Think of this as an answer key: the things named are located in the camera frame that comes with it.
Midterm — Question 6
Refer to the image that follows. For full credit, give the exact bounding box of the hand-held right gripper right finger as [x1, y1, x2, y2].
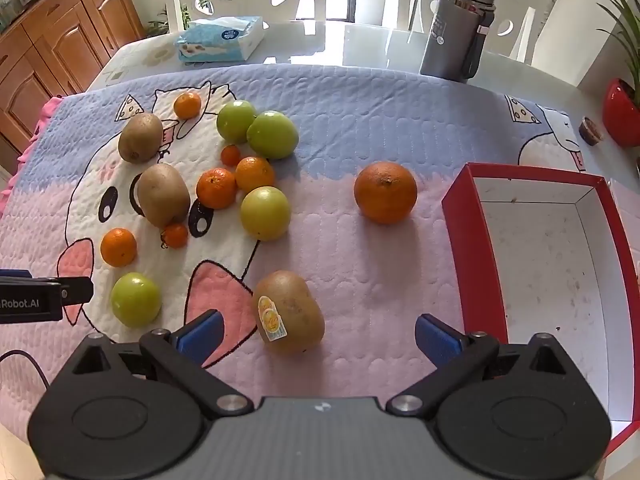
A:
[385, 312, 573, 418]

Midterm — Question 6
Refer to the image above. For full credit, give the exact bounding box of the large orange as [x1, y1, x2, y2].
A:
[354, 161, 418, 225]

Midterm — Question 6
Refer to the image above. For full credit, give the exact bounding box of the green apple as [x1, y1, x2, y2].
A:
[216, 100, 258, 143]
[240, 186, 292, 241]
[246, 110, 300, 161]
[110, 272, 162, 329]

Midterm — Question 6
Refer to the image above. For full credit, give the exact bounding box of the cartoon printed blanket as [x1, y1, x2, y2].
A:
[0, 62, 608, 441]

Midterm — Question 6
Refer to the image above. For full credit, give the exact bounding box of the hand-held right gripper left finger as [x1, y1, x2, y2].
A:
[70, 310, 255, 418]

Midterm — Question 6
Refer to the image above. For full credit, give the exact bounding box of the red cardboard box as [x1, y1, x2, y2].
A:
[441, 162, 640, 461]

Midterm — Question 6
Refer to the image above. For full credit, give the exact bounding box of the brown kiwi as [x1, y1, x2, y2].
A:
[136, 162, 191, 227]
[118, 113, 164, 164]

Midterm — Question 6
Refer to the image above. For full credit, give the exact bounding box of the potted plant in red pot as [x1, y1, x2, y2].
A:
[597, 0, 640, 148]

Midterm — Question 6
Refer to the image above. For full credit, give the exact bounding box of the small dark cup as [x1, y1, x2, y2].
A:
[579, 116, 604, 147]

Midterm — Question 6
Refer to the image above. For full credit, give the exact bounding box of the blue tissue pack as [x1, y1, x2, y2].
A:
[174, 16, 266, 65]

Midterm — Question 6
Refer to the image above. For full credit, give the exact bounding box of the tiny mandarin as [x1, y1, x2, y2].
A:
[161, 223, 189, 249]

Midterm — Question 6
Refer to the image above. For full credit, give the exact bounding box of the wooden cabinet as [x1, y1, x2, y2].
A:
[0, 0, 146, 171]

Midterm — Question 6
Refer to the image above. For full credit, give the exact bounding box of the grey thermos jug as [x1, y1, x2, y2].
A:
[419, 0, 497, 84]

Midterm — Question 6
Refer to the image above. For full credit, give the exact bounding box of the small green plant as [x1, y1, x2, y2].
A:
[147, 5, 193, 38]

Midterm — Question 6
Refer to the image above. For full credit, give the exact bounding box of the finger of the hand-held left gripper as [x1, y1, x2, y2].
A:
[56, 276, 95, 306]

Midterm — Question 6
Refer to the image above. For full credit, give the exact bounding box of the black cable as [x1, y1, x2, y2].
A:
[0, 352, 51, 391]

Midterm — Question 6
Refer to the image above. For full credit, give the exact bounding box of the kiwi with yellow sticker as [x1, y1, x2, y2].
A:
[251, 270, 326, 355]

